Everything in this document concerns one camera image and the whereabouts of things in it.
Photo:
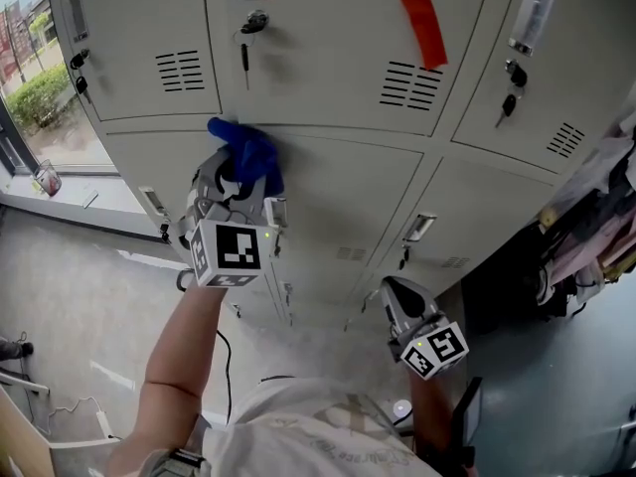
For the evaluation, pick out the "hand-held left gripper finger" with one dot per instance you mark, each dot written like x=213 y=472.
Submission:
x=261 y=192
x=208 y=177

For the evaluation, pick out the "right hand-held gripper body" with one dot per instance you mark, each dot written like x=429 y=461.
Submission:
x=434 y=351

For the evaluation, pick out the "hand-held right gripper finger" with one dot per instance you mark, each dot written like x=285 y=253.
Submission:
x=395 y=316
x=420 y=301

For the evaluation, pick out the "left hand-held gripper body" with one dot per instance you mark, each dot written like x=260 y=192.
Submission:
x=233 y=251

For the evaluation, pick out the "blue cleaning cloth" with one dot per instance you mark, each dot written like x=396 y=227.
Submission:
x=248 y=152

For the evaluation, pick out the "grey metal locker door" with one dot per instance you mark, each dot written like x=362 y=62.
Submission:
x=348 y=192

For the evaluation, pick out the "grey metal locker cabinet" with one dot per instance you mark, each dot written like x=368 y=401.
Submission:
x=124 y=43

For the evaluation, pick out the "person's right forearm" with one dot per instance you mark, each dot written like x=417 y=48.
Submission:
x=429 y=405

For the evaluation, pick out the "person's left forearm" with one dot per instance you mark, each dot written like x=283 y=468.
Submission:
x=169 y=365

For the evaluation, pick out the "white round device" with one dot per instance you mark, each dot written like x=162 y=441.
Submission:
x=401 y=409

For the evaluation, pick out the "black flat screen device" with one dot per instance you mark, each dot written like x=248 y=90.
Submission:
x=469 y=415

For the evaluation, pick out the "black bag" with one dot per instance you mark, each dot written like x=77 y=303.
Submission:
x=497 y=276

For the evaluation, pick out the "grey window sill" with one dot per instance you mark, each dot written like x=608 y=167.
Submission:
x=119 y=206

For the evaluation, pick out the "small grey flat item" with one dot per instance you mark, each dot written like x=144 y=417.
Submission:
x=90 y=199

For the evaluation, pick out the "person's white printed t-shirt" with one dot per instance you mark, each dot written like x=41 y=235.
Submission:
x=308 y=440

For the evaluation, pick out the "small yellow item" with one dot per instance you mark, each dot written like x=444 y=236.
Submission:
x=547 y=217

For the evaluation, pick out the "white power strip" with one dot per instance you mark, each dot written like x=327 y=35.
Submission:
x=103 y=421

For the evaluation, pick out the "set of black locker keys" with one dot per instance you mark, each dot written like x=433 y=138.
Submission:
x=509 y=105

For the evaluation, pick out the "red tape strip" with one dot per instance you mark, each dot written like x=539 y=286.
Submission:
x=422 y=18

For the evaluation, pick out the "light wooden furniture panel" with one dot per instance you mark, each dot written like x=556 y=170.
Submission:
x=20 y=440

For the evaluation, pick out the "black window frame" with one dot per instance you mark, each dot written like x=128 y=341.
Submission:
x=15 y=142

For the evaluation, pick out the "white metal chair frame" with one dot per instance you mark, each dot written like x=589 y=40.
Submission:
x=25 y=384

